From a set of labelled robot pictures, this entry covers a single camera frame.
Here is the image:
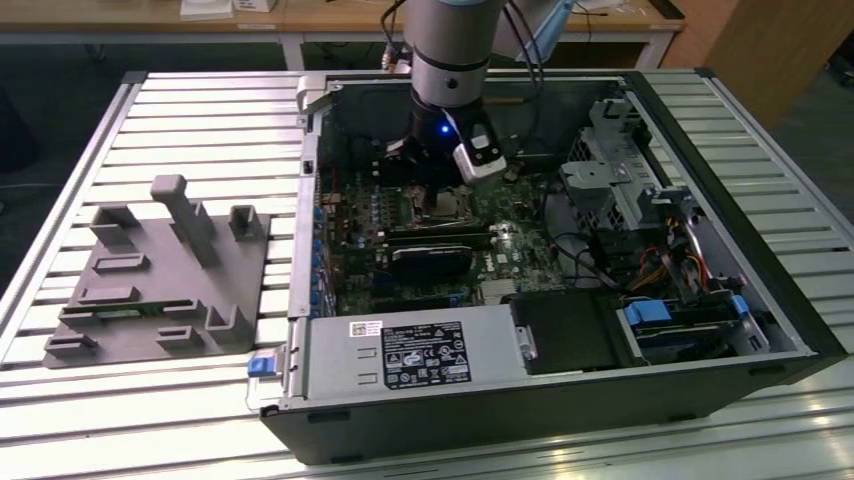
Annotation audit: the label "black open PC case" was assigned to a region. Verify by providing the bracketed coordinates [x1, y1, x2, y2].
[259, 68, 853, 466]

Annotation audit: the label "small silver heat sink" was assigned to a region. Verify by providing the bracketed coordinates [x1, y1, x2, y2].
[481, 279, 520, 304]

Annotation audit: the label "white wrist camera black face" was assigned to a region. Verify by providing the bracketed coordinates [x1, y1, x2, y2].
[452, 123, 510, 187]

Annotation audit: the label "blue disk carrier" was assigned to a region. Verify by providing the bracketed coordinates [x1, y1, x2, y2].
[624, 298, 673, 329]

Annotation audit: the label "black graphics card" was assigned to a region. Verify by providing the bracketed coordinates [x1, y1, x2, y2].
[390, 243, 477, 277]

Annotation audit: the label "grey plastic parts rack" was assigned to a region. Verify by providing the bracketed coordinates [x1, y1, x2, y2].
[41, 174, 274, 370]

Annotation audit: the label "brass cable fitting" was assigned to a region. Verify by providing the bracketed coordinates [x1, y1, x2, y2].
[381, 42, 414, 72]

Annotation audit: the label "black RAM slot bank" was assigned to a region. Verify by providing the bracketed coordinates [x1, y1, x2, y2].
[385, 224, 500, 247]

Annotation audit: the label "black camera cable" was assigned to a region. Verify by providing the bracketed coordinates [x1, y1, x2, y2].
[504, 0, 549, 151]

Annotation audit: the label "grey power supply with label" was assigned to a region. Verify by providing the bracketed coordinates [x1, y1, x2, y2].
[303, 304, 524, 401]

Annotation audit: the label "wooden cabinet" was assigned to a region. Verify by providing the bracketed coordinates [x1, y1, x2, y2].
[660, 0, 854, 132]

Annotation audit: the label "grey metal drive cage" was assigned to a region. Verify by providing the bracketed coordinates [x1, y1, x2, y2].
[557, 97, 673, 236]

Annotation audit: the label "green RAM stick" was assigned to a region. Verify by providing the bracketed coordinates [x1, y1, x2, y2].
[93, 304, 166, 319]

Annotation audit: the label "blue plug connector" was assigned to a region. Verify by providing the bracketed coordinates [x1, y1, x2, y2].
[246, 352, 283, 379]

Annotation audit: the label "black looped cable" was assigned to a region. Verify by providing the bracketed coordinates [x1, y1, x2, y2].
[552, 230, 630, 292]

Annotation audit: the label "white cardboard box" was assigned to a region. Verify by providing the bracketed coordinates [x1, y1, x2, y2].
[179, 0, 237, 22]

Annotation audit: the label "wooden desk white legs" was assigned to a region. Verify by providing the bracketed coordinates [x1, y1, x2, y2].
[0, 0, 686, 71]

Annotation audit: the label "metal socket cover frame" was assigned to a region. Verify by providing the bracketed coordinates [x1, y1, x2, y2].
[412, 185, 485, 225]

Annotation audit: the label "orange yellow wire bundle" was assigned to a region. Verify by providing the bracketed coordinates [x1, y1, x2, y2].
[637, 248, 709, 292]

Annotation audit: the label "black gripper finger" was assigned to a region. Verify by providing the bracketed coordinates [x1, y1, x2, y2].
[378, 143, 438, 217]
[434, 169, 460, 217]

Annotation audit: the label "green motherboard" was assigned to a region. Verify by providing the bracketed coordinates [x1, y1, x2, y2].
[317, 159, 569, 319]

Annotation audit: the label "black CPU socket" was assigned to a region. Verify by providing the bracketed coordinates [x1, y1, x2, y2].
[408, 185, 486, 227]

